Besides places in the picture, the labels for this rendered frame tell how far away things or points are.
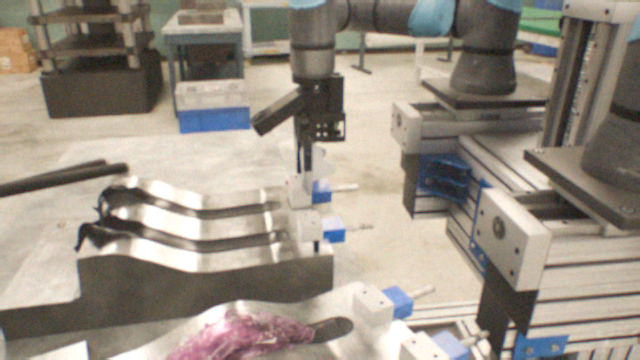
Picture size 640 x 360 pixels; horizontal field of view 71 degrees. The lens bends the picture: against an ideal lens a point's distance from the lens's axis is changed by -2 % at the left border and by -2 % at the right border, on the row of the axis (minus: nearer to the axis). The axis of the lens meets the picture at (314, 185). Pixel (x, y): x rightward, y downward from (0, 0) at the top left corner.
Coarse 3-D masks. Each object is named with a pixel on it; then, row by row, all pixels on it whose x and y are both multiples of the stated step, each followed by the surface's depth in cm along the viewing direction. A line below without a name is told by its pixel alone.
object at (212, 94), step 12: (180, 84) 401; (192, 84) 403; (204, 84) 405; (216, 84) 408; (228, 84) 410; (240, 84) 412; (180, 96) 369; (192, 96) 371; (204, 96) 409; (216, 96) 409; (228, 96) 377; (240, 96) 409; (180, 108) 372; (192, 108) 375; (204, 108) 376
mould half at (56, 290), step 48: (240, 192) 92; (48, 240) 80; (96, 240) 67; (144, 240) 69; (288, 240) 75; (48, 288) 69; (96, 288) 66; (144, 288) 68; (192, 288) 69; (240, 288) 71; (288, 288) 73
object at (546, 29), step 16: (528, 16) 395; (544, 16) 400; (560, 16) 397; (528, 32) 338; (544, 32) 320; (560, 32) 306; (416, 48) 515; (416, 64) 520; (432, 64) 523; (448, 64) 523; (416, 80) 527; (528, 80) 453; (544, 80) 453
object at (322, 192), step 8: (288, 176) 85; (296, 176) 85; (288, 184) 86; (296, 184) 83; (320, 184) 86; (328, 184) 86; (352, 184) 87; (288, 192) 87; (296, 192) 82; (304, 192) 83; (312, 192) 84; (320, 192) 84; (328, 192) 84; (336, 192) 87; (296, 200) 83; (304, 200) 84; (312, 200) 85; (320, 200) 85; (328, 200) 85; (296, 208) 85; (304, 208) 85
